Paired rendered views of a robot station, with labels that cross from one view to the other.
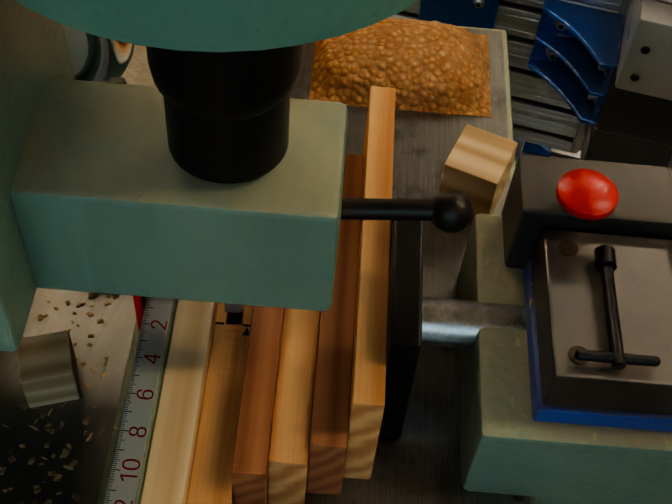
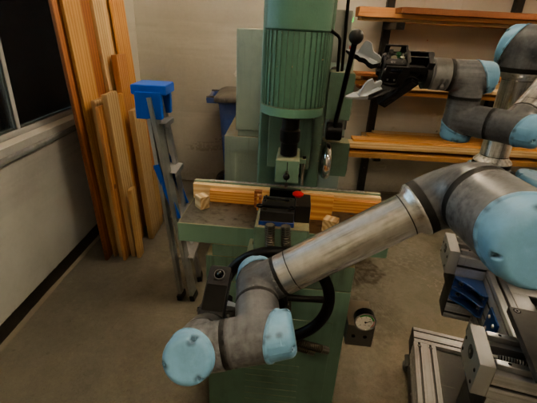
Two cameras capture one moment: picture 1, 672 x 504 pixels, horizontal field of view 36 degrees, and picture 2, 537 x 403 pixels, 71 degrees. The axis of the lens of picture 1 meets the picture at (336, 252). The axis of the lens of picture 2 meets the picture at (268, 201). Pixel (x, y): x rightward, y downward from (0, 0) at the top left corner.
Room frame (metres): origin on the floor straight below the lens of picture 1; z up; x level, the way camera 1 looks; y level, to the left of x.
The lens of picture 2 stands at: (0.33, -1.04, 1.42)
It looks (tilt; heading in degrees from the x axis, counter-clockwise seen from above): 25 degrees down; 94
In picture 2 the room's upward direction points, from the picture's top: 3 degrees clockwise
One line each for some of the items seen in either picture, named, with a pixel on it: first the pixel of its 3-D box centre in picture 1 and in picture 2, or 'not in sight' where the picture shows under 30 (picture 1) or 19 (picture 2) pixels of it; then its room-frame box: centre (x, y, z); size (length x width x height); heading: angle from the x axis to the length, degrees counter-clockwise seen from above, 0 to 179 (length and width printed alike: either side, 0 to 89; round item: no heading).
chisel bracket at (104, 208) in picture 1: (188, 203); (288, 166); (0.30, 0.07, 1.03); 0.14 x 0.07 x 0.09; 91
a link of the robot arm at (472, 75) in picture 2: not in sight; (470, 77); (0.73, -0.05, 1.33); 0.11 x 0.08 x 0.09; 1
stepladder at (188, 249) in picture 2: not in sight; (171, 197); (-0.32, 0.71, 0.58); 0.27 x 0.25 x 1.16; 4
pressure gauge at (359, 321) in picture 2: not in sight; (363, 321); (0.56, -0.16, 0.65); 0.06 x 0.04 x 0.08; 1
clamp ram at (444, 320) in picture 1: (454, 323); (284, 207); (0.30, -0.07, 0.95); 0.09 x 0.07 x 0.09; 1
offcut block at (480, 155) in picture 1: (476, 173); (330, 224); (0.44, -0.08, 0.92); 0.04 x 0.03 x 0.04; 159
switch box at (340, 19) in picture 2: not in sight; (340, 37); (0.44, 0.37, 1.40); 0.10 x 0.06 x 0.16; 91
